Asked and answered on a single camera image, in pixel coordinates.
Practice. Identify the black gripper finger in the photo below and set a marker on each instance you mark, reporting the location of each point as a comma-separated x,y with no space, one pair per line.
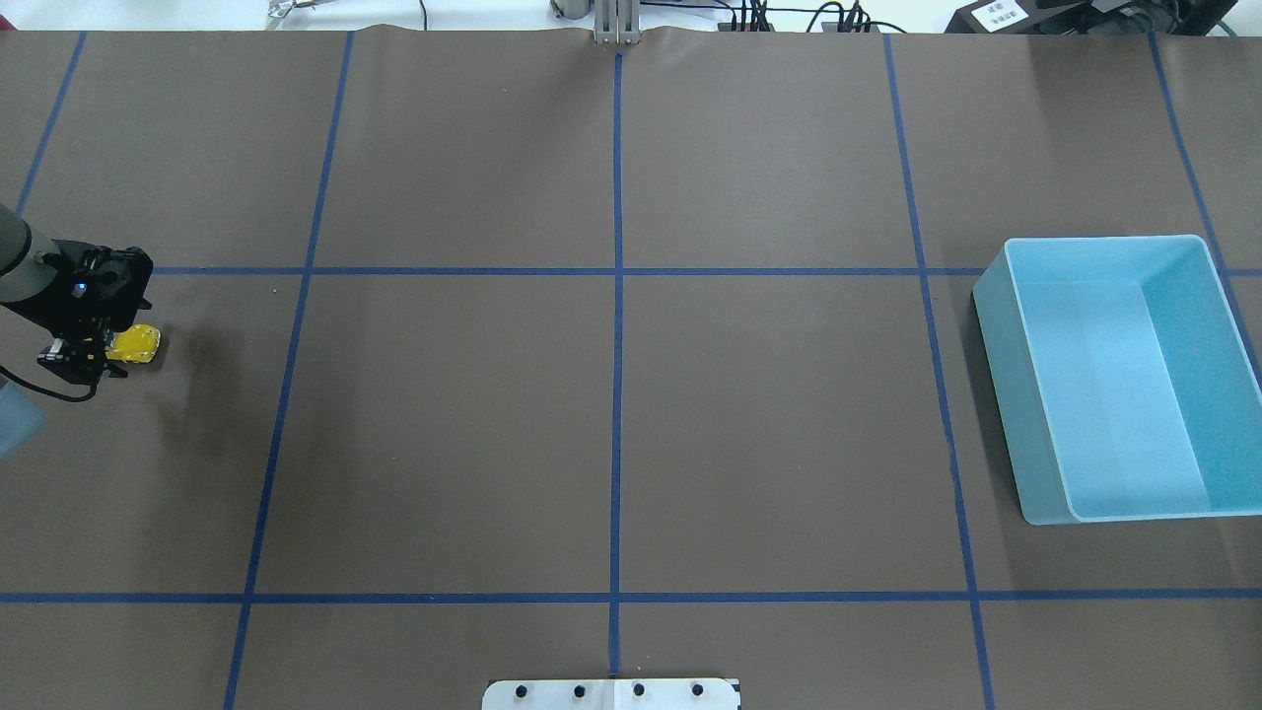
94,367

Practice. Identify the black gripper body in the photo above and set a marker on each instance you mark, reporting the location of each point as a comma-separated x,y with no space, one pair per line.
87,314

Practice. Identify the yellow beetle toy car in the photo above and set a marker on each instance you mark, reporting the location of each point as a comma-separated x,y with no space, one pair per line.
138,344

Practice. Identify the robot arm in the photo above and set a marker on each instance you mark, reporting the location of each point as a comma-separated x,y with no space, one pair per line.
25,279

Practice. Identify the black box with label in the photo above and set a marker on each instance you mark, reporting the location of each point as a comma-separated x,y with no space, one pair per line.
991,18

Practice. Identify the light blue plastic bin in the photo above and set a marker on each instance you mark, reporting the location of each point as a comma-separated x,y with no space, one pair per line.
1124,385

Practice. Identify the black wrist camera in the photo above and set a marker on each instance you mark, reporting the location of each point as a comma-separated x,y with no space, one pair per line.
69,361

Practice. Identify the aluminium frame post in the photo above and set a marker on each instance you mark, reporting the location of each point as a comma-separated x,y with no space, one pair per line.
617,22

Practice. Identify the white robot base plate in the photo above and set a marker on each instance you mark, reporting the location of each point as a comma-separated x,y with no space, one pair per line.
614,693

